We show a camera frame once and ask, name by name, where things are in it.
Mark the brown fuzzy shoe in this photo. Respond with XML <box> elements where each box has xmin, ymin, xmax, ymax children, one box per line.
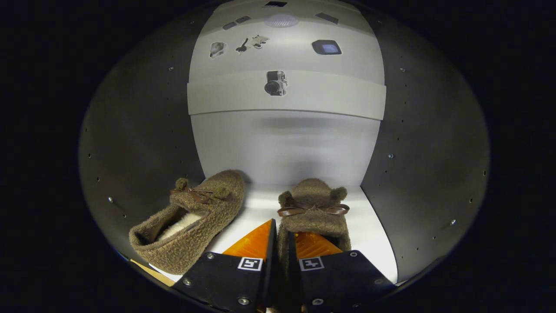
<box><xmin>129</xmin><ymin>170</ymin><xmax>246</xmax><ymax>275</ymax></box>
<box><xmin>277</xmin><ymin>178</ymin><xmax>351</xmax><ymax>305</ymax></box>

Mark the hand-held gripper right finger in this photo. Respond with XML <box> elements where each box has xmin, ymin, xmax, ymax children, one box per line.
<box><xmin>287</xmin><ymin>232</ymin><xmax>397</xmax><ymax>313</ymax></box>

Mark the dark grey shoe cabinet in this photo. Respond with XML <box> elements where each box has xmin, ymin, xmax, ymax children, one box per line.
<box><xmin>78</xmin><ymin>0</ymin><xmax>490</xmax><ymax>287</ymax></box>

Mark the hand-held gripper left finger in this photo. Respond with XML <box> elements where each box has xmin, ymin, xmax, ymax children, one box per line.
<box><xmin>172</xmin><ymin>218</ymin><xmax>277</xmax><ymax>313</ymax></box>

